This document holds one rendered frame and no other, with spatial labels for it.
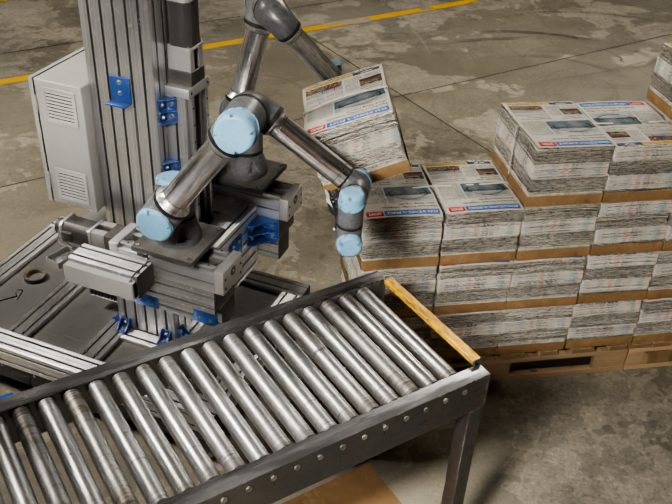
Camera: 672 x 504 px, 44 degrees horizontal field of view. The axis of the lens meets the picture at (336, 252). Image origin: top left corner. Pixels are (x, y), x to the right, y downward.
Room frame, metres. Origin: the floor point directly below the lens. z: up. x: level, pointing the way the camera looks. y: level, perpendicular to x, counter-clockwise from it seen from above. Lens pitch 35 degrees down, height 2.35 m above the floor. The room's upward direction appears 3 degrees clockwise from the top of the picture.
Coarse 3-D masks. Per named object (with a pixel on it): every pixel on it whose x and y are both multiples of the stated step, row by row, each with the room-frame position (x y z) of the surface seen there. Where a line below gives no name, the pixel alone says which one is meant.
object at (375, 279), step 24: (336, 288) 2.05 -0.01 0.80; (360, 288) 2.07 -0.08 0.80; (384, 288) 2.12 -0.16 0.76; (264, 312) 1.92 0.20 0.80; (288, 312) 1.92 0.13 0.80; (192, 336) 1.79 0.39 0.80; (216, 336) 1.80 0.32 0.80; (240, 336) 1.84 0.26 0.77; (264, 336) 1.88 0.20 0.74; (120, 360) 1.68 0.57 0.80; (144, 360) 1.68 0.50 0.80; (48, 384) 1.57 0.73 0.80; (72, 384) 1.58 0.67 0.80; (0, 408) 1.48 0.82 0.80
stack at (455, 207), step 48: (384, 192) 2.60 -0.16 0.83; (432, 192) 2.62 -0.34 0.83; (480, 192) 2.64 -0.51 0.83; (384, 240) 2.44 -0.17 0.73; (432, 240) 2.47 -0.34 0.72; (480, 240) 2.51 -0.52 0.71; (528, 240) 2.55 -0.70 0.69; (576, 240) 2.59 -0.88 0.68; (624, 240) 2.62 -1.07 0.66; (432, 288) 2.48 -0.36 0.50; (480, 288) 2.51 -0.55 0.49; (528, 288) 2.56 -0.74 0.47; (576, 288) 2.59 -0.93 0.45; (624, 288) 2.63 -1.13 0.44; (432, 336) 2.49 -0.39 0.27; (480, 336) 2.52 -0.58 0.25; (528, 336) 2.57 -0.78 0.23; (576, 336) 2.61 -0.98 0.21
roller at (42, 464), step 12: (24, 408) 1.49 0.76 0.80; (12, 420) 1.46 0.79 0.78; (24, 420) 1.44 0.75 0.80; (24, 432) 1.41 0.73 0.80; (36, 432) 1.41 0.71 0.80; (24, 444) 1.38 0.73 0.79; (36, 444) 1.37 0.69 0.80; (36, 456) 1.33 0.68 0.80; (48, 456) 1.34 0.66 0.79; (36, 468) 1.30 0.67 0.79; (48, 468) 1.30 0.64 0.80; (48, 480) 1.26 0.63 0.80; (60, 480) 1.27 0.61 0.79; (48, 492) 1.23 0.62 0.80; (60, 492) 1.23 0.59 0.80
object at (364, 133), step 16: (368, 96) 2.48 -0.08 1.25; (384, 96) 2.44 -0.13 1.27; (320, 112) 2.47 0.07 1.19; (336, 112) 2.43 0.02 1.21; (352, 112) 2.39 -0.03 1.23; (368, 112) 2.36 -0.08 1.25; (384, 112) 2.34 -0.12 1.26; (304, 128) 2.37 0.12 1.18; (320, 128) 2.34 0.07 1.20; (336, 128) 2.32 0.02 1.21; (352, 128) 2.33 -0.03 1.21; (368, 128) 2.33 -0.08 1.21; (384, 128) 2.34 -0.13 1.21; (336, 144) 2.33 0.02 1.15; (352, 144) 2.33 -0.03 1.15; (368, 144) 2.33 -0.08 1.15; (384, 144) 2.34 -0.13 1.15; (400, 144) 2.34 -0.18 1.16; (352, 160) 2.33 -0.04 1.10; (368, 160) 2.33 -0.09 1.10; (384, 160) 2.34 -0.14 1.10; (400, 160) 2.34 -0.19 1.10; (320, 176) 2.32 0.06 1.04
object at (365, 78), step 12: (360, 72) 2.66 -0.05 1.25; (372, 72) 2.64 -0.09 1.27; (324, 84) 2.65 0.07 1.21; (336, 84) 2.62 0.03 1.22; (348, 84) 2.60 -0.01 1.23; (360, 84) 2.58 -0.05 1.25; (372, 84) 2.56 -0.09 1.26; (312, 96) 2.59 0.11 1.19; (324, 96) 2.57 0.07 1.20; (336, 96) 2.55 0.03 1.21
